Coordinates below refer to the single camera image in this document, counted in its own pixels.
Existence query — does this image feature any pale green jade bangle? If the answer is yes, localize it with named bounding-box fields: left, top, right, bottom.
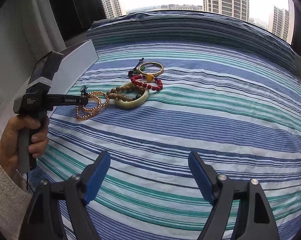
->
left=115, top=82, right=149, bottom=109

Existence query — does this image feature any left forearm white sleeve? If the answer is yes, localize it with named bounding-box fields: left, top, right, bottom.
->
left=0, top=165, right=32, bottom=239

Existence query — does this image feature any left hand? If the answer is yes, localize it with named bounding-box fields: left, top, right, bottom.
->
left=0, top=116, right=49, bottom=177

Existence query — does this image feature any white cardboard box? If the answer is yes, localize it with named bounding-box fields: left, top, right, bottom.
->
left=0, top=40, right=98, bottom=139

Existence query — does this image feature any gold bangle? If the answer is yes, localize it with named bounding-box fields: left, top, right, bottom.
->
left=138, top=61, right=164, bottom=77

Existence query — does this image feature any striped blue green bedsheet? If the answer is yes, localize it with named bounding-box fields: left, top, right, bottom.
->
left=29, top=11, right=301, bottom=239

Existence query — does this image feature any amber bead necklace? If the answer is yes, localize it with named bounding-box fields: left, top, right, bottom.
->
left=75, top=85, right=110, bottom=121

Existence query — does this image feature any brown wooden bead bracelet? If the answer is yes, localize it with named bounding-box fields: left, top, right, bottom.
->
left=106, top=86, right=146, bottom=103

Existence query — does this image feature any green jade pendant on cord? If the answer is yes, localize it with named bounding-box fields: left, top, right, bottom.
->
left=128, top=57, right=144, bottom=78

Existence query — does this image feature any window frame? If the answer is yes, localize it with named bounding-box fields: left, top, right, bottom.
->
left=49, top=0, right=106, bottom=41

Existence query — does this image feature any red bead bracelet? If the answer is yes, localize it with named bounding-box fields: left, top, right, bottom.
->
left=130, top=74, right=164, bottom=91

